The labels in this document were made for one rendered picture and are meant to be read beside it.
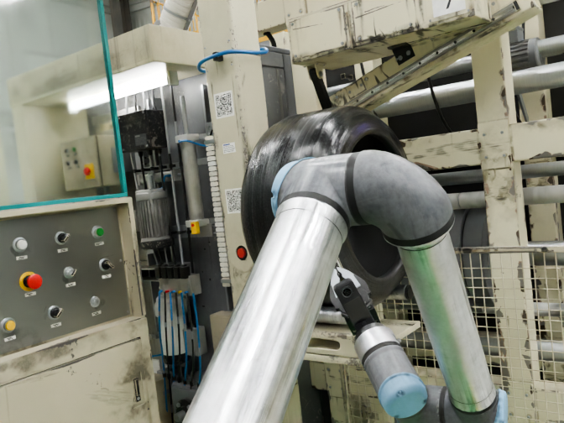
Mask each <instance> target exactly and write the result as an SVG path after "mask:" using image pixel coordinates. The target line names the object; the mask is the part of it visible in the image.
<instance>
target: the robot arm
mask: <svg viewBox="0 0 564 423"><path fill-rule="evenodd" d="M271 192H272V193H273V194H274V196H273V197H272V198H271V206H272V210H273V214H274V217H275V219H274V222H273V225H272V227H271V228H270V230H269V234H268V236H267V237H266V239H265V241H264V245H263V247H262V248H261V250H260V253H259V255H258V257H257V259H256V261H255V264H254V266H253V268H252V270H251V273H250V275H249V276H248V279H247V282H246V284H245V286H244V287H243V291H242V293H241V295H240V296H239V298H238V302H237V304H236V305H235V307H234V310H233V312H232V314H231V316H230V319H229V321H228V323H227V325H226V328H225V330H224V332H223V334H222V337H221V339H220V341H219V343H218V344H217V348H216V350H215V352H214V353H213V355H212V358H211V361H210V362H209V364H208V367H207V369H206V372H205V373H204V376H203V378H202V380H201V382H200V385H199V387H198V389H197V391H196V394H195V396H194V398H193V400H192V401H191V405H190V407H189V409H188V411H187V413H186V415H185V418H184V420H183V421H182V423H282V422H283V419H284V417H285V412H286V410H287V407H288V404H289V402H290V397H291V395H292V392H293V389H294V387H295V382H296V380H297V377H298V374H299V372H300V367H301V364H302V363H303V360H304V357H305V355H306V350H307V348H308V345H309V342H310V339H311V335H312V332H313V330H314V327H315V324H316V320H317V317H318V315H319V312H320V309H321V305H322V302H323V300H324V297H325V294H326V290H327V287H328V285H329V282H330V280H331V285H330V299H331V302H332V304H333V306H334V307H335V309H336V311H341V315H342V317H344V319H345V321H346V323H347V325H348V327H349V329H350V331H351V333H352V335H353V336H355V335H356V336H355V341H356V342H355V344H354V349H355V352H356V354H357V355H358V358H359V360H360V362H361V364H362V365H363V367H364V369H365V371H366V373H367V375H368V377H369V379H370V381H371V384H372V386H373V388H374V390H375V392H376V394H377V396H378V397H379V403H380V404H381V406H382V407H383V408H384V410H385V411H386V413H387V414H388V415H390V416H392V417H395V419H396V420H397V421H398V423H508V397H507V394H506V392H505V391H504V390H501V389H496V388H495V386H494V383H493V382H492V379H491V376H490V372H489V370H488V365H487V362H486V358H485V356H484V352H483V347H482V344H481V341H480V338H479V335H478V330H477V327H476V324H475V320H474V318H473V313H472V309H471V306H470V303H469V300H468V297H467V292H466V289H465V286H464V283H463V280H462V275H461V271H460V269H459V265H458V262H457V257H456V254H455V251H454V248H453V245H452V240H451V237H450V233H449V231H450V230H451V229H452V226H453V224H454V222H455V215H454V211H453V208H452V203H451V201H450V199H449V197H448V195H447V193H446V192H445V190H444V189H443V188H442V187H441V185H440V184H439V183H438V182H437V181H436V180H435V179H434V178H433V177H432V176H431V175H429V174H428V173H427V172H426V171H425V170H423V169H422V168H421V167H419V166H418V165H416V164H414V163H413V162H411V161H409V160H407V159H405V158H403V157H401V156H398V155H396V154H391V153H389V152H385V151H379V150H364V151H361V152H355V153H349V154H337V155H331V156H325V157H319V158H304V159H300V160H297V161H293V162H290V163H288V164H286V165H285V166H284V167H283V168H282V169H281V170H280V171H279V173H278V174H277V175H276V177H275V179H274V183H273V186H272V191H271ZM360 225H374V226H376V227H378V228H380V229H381V232H382V234H383V236H384V239H385V240H386V241H387V242H388V243H390V244H392V245H394V246H396V247H397V248H398V250H399V255H400V257H401V260H402V262H403V265H404V267H405V272H406V274H407V276H408V279H409V282H410V286H411V288H412V290H413V293H414V296H415V300H416V302H417V305H418V307H419V310H420V313H421V316H422V319H423V322H424V324H425V327H426V330H427V333H428V336H429V338H430V341H431V345H432V347H433V350H434V353H435V355H436V359H437V362H438V364H439V367H440V369H441V373H442V376H443V378H444V380H445V383H446V386H437V385H425V384H424V383H423V382H422V380H421V379H420V377H419V375H418V374H417V372H416V371H415V369H414V368H413V366H412V364H411V362H410V360H409V359H408V357H407V356H406V354H405V351H404V350H403V348H402V347H401V345H400V343H401V340H400V338H398V339H396V337H395V335H394V333H393V331H392V330H391V329H390V328H389V327H386V326H384V324H382V323H381V322H380V320H379V317H378V314H377V312H376V310H375V308H374V306H373V300H372V299H370V298H369V296H370V295H371V294H372V293H371V291H370V290H369V288H368V285H367V283H366V282H365V281H364V280H363V279H361V278H360V277H358V276H357V275H355V274H353V273H352V272H350V271H348V270H346V269H342V268H339V267H336V269H334V268H335V265H336V262H337V258H338V255H339V253H340V250H341V247H342V244H343V243H344V241H345V240H346V237H347V234H348V231H349V228H350V227H351V226H360ZM338 273H339V274H338ZM339 275H341V276H342V277H343V281H341V280H340V278H339ZM375 321H377V322H375ZM355 330H356V332H353V331H355Z"/></svg>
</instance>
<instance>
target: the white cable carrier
mask: <svg viewBox="0 0 564 423"><path fill-rule="evenodd" d="M210 139H214V137H213V136H207V137H205V140H210ZM210 145H211V146H210ZM206 146H208V147H206V151H209V152H207V153H206V155H207V156H210V157H207V161H211V162H208V166H212V167H209V171H213V172H210V173H209V176H214V177H211V178H210V181H215V182H211V186H215V187H212V188H211V191H216V192H212V194H211V196H217V197H213V198H212V201H217V202H213V206H218V207H214V208H213V211H215V213H214V217H215V222H216V223H215V225H216V227H217V228H216V232H217V237H222V238H217V241H218V242H222V243H218V244H217V246H218V247H223V248H219V249H218V251H219V252H221V253H219V257H221V258H220V262H221V263H220V266H221V267H222V268H221V271H222V277H223V278H222V279H231V277H230V271H229V262H228V256H227V247H226V246H227V242H226V237H225V232H224V231H225V228H224V222H223V220H224V219H223V217H222V216H223V213H222V203H221V197H220V195H221V193H220V191H219V190H220V187H219V181H218V180H219V179H218V176H217V175H218V172H217V171H216V170H217V166H216V165H217V162H216V161H215V160H216V159H217V158H216V156H214V155H216V152H215V151H214V150H215V146H214V143H213V144H206ZM222 286H226V287H230V286H231V283H222Z"/></svg>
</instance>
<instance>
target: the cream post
mask: <svg viewBox="0 0 564 423"><path fill-rule="evenodd" d="M197 3H198V11H199V18H200V25H201V38H202V45H203V53H204V58H206V57H207V56H209V55H212V53H213V52H216V51H217V52H221V51H224V50H260V49H259V36H258V28H257V20H256V13H255V6H254V0H197ZM205 67H206V80H207V88H208V95H209V102H210V109H211V122H212V130H213V137H214V144H215V151H216V158H217V172H218V179H219V186H220V193H221V200H222V213H223V219H224V228H225V235H226V242H227V256H228V262H229V270H230V277H231V283H232V297H233V304H234V307H235V305H236V304H237V299H238V298H239V296H240V295H241V293H242V291H243V287H244V286H245V284H246V282H247V279H248V277H249V275H250V273H251V270H252V268H253V266H254V263H253V260H252V259H251V257H250V255H249V252H248V249H247V246H246V243H245V240H244V236H243V229H242V223H241V213H230V214H227V202H226V194H225V190H226V189H234V188H242V184H243V177H244V173H245V170H246V168H247V165H248V161H249V159H250V156H251V153H252V152H253V149H254V147H255V145H256V143H257V142H258V141H259V139H260V138H261V136H262V135H263V134H264V133H265V132H266V131H267V130H268V129H269V123H268V116H267V108H266V101H265V94H264V79H263V72H262V65H261V57H260V55H245V54H228V55H224V56H223V61H221V62H218V61H213V59H212V60H209V61H207V62H205ZM231 90H232V100H233V108H234V116H231V117H223V118H219V119H217V117H216V110H215V102H214V96H213V95H214V94H217V93H221V92H225V91H231ZM233 142H235V149H236V152H234V153H228V154H224V153H223V147H222V145H223V144H228V143H233ZM240 248H243V249H244V250H245V252H246V255H245V257H244V258H239V257H238V250H239V249H240ZM282 423H302V415H301V407H300V394H299V386H298V379H297V380H296V382H295V387H294V389H293V392H292V395H291V397H290V402H289V404H288V407H287V410H286V412H285V417H284V419H283V422H282Z"/></svg>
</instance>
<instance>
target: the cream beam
mask: <svg viewBox="0 0 564 423"><path fill-rule="evenodd" d="M465 3H466V9H463V10H460V11H456V12H454V13H448V14H445V15H441V16H439V17H435V18H434V17H433V8H432V0H347V1H344V2H341V3H337V4H334V5H331V6H329V7H326V8H322V9H319V10H316V11H314V12H311V13H307V14H304V15H300V16H298V17H295V18H291V19H288V20H287V21H288V29H289V36H290V51H291V59H292V64H294V65H306V64H310V63H312V62H316V61H319V62H324V63H326V65H324V66H323V69H327V70H335V69H339V68H343V67H346V66H350V65H356V64H359V63H363V62H366V61H370V60H376V59H380V58H384V57H387V56H391V55H394V53H393V50H388V48H387V47H389V46H392V45H395V44H401V43H404V42H406V43H408V44H411V45H413V44H414V43H417V42H421V41H424V40H428V39H434V38H437V37H441V36H444V35H447V34H453V33H456V32H460V31H463V30H467V29H472V28H476V27H479V26H483V25H486V24H488V23H491V19H492V13H491V3H490V0H465Z"/></svg>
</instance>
